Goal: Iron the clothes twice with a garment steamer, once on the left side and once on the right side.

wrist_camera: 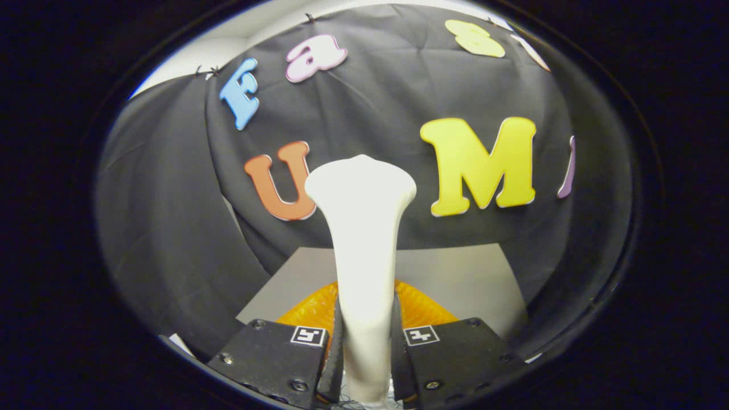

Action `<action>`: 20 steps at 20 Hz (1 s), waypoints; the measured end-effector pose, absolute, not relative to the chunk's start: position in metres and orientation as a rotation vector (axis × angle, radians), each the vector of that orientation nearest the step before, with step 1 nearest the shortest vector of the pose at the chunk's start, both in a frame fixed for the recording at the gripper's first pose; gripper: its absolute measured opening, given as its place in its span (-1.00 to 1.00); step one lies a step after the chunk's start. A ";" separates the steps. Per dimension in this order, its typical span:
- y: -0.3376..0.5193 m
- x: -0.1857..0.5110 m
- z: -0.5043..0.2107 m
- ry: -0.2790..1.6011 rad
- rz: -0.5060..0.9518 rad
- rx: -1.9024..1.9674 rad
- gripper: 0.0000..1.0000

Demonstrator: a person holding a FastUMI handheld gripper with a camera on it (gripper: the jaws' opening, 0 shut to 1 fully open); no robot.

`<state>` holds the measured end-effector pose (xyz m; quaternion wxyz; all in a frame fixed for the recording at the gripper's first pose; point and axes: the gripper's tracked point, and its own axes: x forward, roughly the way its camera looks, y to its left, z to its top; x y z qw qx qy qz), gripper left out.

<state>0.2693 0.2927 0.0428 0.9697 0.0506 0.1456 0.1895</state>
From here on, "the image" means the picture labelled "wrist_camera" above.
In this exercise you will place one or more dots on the row of black cloth clips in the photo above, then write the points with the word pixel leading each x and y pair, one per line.
pixel 215 71

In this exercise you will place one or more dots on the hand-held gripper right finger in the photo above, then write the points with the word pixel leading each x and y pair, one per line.
pixel 398 364

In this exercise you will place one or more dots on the white garment steamer head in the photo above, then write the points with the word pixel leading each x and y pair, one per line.
pixel 361 239

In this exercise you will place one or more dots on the black backdrop cloth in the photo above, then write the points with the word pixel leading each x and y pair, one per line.
pixel 370 102

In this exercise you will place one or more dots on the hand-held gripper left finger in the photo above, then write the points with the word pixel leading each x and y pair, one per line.
pixel 338 359

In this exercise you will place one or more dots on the grey cabinet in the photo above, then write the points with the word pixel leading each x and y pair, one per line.
pixel 455 279

